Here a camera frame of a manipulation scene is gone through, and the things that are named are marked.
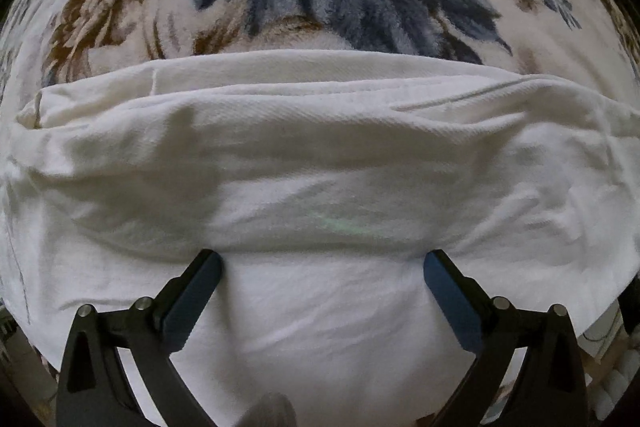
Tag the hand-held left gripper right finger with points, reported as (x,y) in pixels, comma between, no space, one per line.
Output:
(449,301)

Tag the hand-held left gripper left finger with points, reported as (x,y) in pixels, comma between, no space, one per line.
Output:
(194,301)

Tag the white pants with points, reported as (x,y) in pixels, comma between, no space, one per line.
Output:
(310,207)

